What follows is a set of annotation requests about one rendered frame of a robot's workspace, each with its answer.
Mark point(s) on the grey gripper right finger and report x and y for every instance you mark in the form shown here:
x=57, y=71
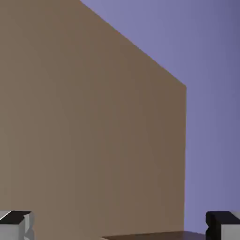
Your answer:
x=223, y=225

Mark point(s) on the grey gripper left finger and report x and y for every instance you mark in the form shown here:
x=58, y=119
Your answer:
x=13, y=226

